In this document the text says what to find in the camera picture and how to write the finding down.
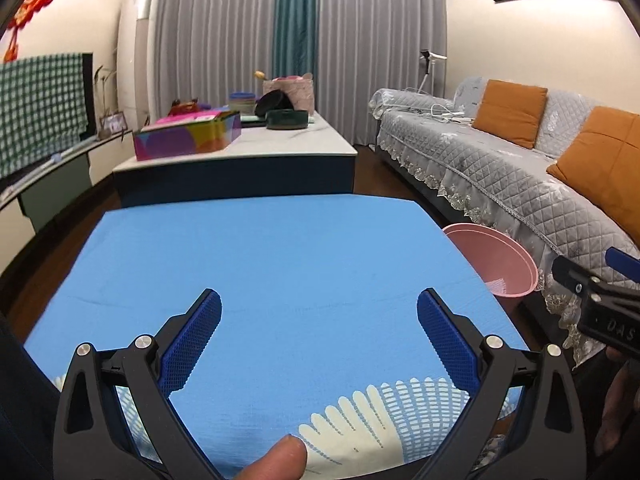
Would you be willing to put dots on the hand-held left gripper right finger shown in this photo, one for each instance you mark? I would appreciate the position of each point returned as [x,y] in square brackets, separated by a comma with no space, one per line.
[447,345]

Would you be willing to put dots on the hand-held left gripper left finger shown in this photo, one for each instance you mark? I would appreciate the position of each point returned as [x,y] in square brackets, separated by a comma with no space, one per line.
[192,345]

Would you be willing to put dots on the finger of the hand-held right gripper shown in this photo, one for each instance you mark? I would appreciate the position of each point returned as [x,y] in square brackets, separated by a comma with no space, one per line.
[625,265]
[575,275]

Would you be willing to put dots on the pink plastic basin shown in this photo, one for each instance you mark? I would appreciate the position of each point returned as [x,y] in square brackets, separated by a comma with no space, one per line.
[500,260]

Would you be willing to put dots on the person's right hand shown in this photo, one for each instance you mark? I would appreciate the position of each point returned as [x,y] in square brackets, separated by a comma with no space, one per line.
[617,410]

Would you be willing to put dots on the orange cushion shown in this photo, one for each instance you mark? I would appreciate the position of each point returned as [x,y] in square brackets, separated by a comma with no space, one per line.
[510,112]
[605,170]

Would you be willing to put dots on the blue mat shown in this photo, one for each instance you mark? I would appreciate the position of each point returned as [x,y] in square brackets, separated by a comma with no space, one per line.
[280,270]

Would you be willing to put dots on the grey quilted sofa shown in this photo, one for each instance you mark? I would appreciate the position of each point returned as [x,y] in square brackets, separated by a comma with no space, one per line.
[500,175]

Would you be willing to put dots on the colourful box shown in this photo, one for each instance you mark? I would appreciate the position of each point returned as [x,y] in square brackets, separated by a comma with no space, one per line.
[185,140]

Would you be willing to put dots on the television stand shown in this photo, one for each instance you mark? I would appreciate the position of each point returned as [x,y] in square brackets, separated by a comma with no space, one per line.
[55,180]

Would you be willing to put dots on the coffee table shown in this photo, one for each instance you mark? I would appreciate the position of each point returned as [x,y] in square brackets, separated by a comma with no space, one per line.
[280,145]

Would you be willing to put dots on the mint green tray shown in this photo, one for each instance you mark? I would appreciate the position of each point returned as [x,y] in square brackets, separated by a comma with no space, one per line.
[252,120]

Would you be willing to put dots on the purple plastic item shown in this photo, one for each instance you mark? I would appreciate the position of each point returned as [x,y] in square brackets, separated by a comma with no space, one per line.
[210,106]

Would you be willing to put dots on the dark green tin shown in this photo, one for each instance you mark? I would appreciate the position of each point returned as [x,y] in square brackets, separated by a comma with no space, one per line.
[287,120]

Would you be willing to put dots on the stack of coloured plastic bowls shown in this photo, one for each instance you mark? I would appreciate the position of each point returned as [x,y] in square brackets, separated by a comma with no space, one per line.
[242,101]

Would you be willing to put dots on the black round lid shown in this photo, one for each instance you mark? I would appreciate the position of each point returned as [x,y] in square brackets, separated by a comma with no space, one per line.
[272,102]

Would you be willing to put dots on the tall thin potted plant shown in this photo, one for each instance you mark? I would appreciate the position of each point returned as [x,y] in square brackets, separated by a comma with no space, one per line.
[105,90]

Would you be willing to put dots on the television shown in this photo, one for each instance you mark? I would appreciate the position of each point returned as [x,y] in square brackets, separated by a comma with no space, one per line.
[91,95]

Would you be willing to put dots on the pink lace basket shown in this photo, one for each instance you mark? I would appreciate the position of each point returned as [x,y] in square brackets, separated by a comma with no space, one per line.
[302,92]

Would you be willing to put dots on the green checkered cloth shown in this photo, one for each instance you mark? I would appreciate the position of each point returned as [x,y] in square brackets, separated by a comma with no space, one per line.
[40,110]

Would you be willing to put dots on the white standing air conditioner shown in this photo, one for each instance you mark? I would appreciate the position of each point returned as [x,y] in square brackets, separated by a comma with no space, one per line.
[137,60]

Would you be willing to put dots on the grey curtain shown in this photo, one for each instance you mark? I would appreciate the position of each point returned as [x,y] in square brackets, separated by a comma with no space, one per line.
[215,30]
[380,45]

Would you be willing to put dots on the teal curtain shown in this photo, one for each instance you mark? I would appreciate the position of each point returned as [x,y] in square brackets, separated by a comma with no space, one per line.
[296,15]

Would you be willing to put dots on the photo frame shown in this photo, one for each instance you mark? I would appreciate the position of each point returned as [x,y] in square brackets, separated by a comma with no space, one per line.
[111,124]

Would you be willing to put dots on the red wall ornament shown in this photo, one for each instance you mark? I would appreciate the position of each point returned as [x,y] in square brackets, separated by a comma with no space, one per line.
[32,5]

